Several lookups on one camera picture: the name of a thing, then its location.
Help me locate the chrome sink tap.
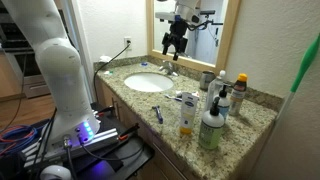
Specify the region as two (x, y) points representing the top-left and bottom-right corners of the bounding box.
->
(159, 60), (177, 76)

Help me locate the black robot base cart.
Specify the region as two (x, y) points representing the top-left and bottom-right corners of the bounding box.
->
(0, 101), (155, 180)

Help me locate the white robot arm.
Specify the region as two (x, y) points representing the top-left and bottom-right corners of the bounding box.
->
(1, 0), (100, 144)

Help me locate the blue white toothbrush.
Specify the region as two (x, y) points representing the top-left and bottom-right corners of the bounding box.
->
(164, 94), (182, 102)

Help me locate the white oval sink basin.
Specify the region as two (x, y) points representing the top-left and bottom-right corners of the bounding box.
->
(124, 72), (174, 92)

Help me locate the white toothpaste tube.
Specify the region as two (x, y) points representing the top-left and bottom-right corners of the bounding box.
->
(175, 91), (200, 98)

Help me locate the blue razor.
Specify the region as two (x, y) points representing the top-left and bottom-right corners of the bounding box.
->
(152, 105), (163, 124)

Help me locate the white yellow lotion tube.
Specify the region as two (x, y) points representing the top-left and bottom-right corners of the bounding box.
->
(180, 94), (198, 134)

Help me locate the steel tumbler cup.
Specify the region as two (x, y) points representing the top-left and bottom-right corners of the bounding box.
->
(200, 71), (215, 90)

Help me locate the small green white packet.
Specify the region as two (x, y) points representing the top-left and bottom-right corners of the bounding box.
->
(104, 70), (113, 75)

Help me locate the green soap pump bottle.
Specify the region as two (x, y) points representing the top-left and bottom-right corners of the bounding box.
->
(198, 97), (224, 149)

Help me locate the white blue pump bottle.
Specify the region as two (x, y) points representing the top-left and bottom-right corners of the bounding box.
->
(218, 85), (230, 119)

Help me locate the white crumpled tissue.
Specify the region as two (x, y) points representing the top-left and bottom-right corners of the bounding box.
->
(99, 56), (112, 62)

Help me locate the wooden vanity cabinet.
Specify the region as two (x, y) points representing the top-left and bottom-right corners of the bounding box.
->
(96, 78), (198, 180)

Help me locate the orange cap sunscreen spray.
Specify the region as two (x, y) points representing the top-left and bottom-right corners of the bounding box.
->
(229, 73), (248, 116)

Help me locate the black power cable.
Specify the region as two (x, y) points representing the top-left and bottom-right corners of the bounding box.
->
(92, 42), (132, 103)

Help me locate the white wall power outlet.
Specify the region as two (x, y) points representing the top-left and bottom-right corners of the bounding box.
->
(124, 36), (132, 51)

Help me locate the wooden framed wall mirror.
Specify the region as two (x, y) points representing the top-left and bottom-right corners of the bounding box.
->
(146, 0), (241, 73)

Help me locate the blue orange cable coil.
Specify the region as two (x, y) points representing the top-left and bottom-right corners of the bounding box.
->
(0, 124), (39, 156)

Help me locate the green handled broom stick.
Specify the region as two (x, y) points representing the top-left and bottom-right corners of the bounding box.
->
(275, 32), (320, 123)

